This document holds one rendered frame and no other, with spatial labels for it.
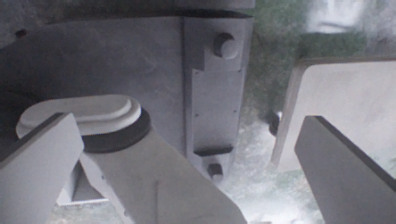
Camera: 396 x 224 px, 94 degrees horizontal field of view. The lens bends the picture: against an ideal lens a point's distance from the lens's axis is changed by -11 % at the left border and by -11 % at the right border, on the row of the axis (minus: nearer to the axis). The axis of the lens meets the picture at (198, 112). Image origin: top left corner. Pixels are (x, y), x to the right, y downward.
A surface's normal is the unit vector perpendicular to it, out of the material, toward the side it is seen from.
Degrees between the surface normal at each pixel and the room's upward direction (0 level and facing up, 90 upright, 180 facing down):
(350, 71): 0
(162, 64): 0
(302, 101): 0
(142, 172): 90
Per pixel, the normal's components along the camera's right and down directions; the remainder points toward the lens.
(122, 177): 0.01, -0.85
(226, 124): 0.20, 0.51
